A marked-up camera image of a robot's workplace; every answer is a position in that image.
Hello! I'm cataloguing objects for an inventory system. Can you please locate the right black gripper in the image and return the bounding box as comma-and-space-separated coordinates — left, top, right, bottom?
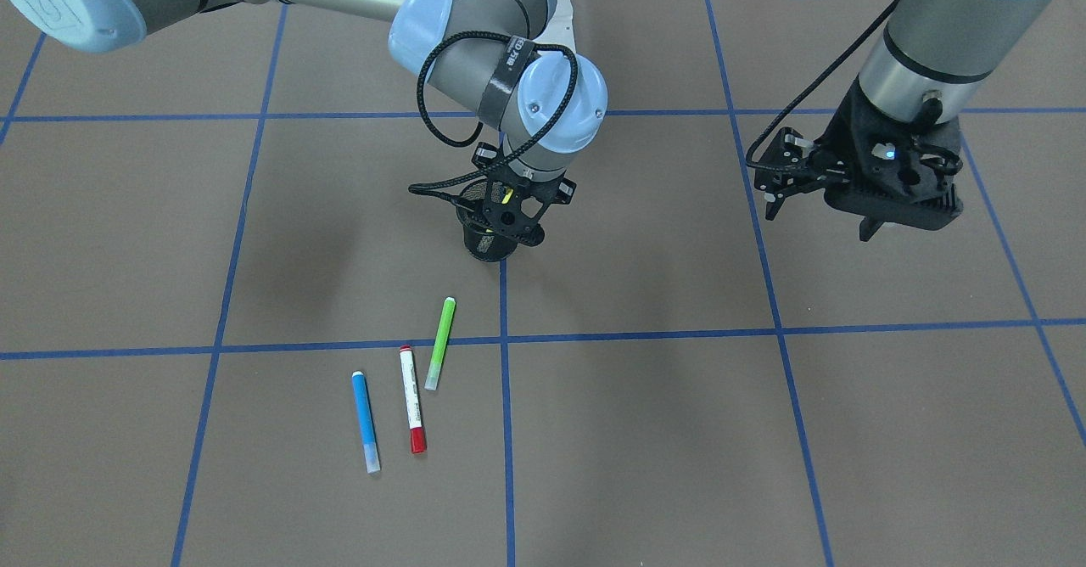
472, 168, 577, 245

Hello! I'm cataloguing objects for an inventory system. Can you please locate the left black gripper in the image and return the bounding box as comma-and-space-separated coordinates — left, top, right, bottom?
815, 87, 965, 242

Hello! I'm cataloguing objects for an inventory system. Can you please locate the green highlighter pen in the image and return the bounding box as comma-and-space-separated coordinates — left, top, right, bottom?
424, 297, 456, 390

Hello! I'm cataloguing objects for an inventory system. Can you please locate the red white marker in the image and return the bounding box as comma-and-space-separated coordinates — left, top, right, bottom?
399, 344, 428, 455

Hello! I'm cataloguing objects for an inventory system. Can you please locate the blue highlighter pen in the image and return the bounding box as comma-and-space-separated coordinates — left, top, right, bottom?
350, 370, 381, 474

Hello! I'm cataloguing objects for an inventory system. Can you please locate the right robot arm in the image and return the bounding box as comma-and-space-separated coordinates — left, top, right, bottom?
8, 0, 608, 261

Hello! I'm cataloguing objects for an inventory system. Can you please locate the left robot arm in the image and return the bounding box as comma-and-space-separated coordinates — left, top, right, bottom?
745, 0, 1055, 242

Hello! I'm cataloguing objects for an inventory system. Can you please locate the black mesh pen cup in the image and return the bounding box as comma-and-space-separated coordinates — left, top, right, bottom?
456, 180, 519, 264

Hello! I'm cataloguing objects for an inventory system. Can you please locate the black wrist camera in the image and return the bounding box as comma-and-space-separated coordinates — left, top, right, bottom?
747, 126, 829, 204

